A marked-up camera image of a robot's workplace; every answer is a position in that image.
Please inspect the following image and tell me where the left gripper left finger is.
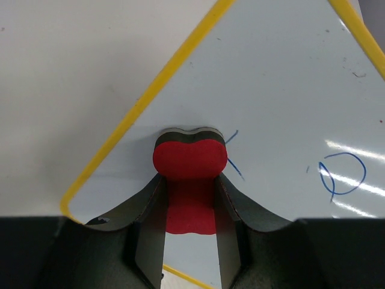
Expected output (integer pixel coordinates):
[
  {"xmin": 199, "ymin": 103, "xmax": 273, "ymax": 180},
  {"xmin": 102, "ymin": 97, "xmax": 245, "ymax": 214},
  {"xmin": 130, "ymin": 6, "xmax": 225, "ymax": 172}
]
[{"xmin": 1, "ymin": 175, "xmax": 168, "ymax": 288}]

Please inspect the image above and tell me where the red black whiteboard eraser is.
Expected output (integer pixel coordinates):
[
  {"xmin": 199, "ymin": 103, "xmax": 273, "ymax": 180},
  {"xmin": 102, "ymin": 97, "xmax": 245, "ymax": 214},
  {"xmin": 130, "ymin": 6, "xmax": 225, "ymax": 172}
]
[{"xmin": 153, "ymin": 127, "xmax": 227, "ymax": 235}]

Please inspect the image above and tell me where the yellow framed whiteboard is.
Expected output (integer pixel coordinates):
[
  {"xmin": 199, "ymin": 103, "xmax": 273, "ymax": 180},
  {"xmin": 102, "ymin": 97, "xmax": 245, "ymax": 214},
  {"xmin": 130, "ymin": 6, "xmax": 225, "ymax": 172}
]
[{"xmin": 61, "ymin": 1, "xmax": 384, "ymax": 288}]

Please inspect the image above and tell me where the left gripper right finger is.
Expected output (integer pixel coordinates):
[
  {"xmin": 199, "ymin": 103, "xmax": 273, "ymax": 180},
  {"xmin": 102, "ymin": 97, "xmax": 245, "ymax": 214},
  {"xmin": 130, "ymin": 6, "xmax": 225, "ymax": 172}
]
[{"xmin": 215, "ymin": 175, "xmax": 384, "ymax": 288}]

